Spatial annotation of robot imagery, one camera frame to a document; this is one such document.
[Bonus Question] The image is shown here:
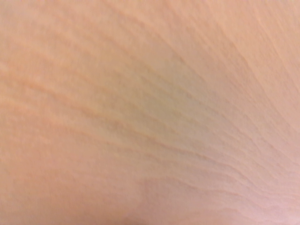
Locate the wooden door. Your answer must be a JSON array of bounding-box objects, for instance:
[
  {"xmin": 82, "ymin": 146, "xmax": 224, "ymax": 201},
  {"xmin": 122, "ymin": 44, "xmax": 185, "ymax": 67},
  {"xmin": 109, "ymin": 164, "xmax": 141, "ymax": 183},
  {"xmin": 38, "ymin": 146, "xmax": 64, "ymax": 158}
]
[{"xmin": 0, "ymin": 0, "xmax": 300, "ymax": 225}]

